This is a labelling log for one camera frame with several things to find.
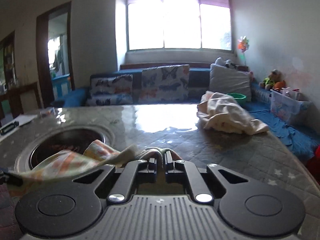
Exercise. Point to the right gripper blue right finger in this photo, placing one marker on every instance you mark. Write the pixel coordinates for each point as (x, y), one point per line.
(187, 174)

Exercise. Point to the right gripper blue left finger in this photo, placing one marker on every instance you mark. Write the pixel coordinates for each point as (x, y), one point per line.
(134, 173)

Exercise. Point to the colourful patterned baby garment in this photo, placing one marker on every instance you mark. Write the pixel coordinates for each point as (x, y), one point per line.
(68, 164)

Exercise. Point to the black round induction cooktop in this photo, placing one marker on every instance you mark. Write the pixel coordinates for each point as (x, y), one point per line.
(75, 138)

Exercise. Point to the cream beige crumpled garment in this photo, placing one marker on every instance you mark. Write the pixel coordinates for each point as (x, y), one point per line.
(222, 113)

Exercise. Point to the left butterfly print cushion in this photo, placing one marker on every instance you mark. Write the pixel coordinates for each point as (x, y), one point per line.
(107, 91)

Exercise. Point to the butterfly print cushion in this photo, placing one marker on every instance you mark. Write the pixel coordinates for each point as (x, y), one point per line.
(107, 91)
(165, 84)

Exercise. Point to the blue sofa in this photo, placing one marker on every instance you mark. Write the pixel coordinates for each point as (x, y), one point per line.
(300, 140)

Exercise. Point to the right butterfly print cushion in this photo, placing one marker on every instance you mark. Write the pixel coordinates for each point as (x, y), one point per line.
(165, 84)

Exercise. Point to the green plastic basin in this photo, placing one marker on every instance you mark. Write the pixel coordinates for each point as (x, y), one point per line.
(238, 97)

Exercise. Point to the grey plain pillow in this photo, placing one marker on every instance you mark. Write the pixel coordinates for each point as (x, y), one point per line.
(225, 80)

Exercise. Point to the blue white cabinet beyond door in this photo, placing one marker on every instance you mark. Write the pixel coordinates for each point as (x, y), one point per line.
(61, 85)

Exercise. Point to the clear plastic storage bin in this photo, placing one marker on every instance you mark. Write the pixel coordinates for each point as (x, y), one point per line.
(291, 111)

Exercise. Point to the white paper sheet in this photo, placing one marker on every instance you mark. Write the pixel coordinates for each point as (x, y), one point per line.
(23, 120)

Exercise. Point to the teddy bear plush toy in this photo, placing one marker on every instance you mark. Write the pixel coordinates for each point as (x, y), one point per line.
(273, 81)

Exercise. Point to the red plastic stool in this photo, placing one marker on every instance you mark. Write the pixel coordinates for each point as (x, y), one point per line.
(313, 164)

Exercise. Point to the dark wooden cabinet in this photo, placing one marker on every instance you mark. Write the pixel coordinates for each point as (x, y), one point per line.
(11, 87)

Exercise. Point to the colourful pinwheel toy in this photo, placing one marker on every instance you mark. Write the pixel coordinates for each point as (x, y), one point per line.
(243, 46)

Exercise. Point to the black handle tool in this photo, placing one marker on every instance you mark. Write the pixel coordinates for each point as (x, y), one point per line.
(9, 127)

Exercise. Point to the window with metal frame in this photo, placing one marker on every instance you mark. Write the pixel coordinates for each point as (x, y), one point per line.
(179, 24)

